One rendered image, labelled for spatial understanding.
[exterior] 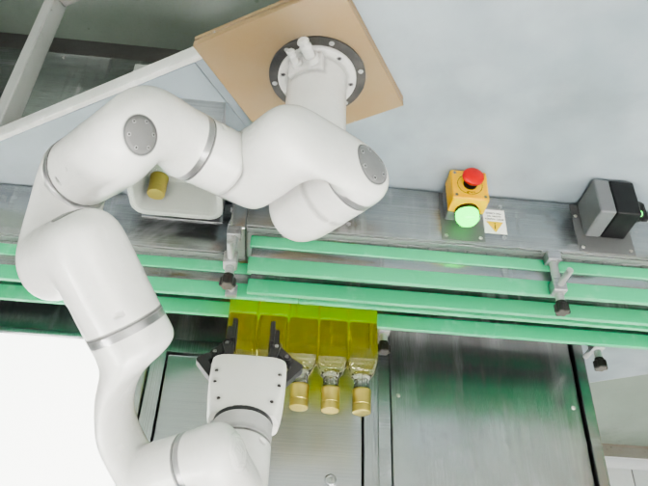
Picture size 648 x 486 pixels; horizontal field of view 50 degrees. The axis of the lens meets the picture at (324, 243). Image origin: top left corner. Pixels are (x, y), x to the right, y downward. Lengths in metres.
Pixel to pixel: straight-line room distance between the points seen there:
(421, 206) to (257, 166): 0.59
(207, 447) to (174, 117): 0.35
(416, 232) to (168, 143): 0.66
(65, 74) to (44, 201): 1.26
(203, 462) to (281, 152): 0.35
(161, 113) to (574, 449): 1.12
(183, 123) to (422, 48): 0.48
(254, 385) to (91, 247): 0.31
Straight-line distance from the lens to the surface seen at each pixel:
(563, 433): 1.57
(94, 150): 0.74
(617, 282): 1.42
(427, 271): 1.29
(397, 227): 1.31
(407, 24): 1.11
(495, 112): 1.25
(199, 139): 0.81
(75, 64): 2.10
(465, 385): 1.54
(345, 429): 1.40
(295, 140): 0.80
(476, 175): 1.30
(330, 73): 1.08
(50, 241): 0.72
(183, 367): 1.45
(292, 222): 0.92
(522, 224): 1.39
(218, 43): 1.12
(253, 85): 1.17
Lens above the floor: 1.64
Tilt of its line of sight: 36 degrees down
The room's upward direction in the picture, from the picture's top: 178 degrees counter-clockwise
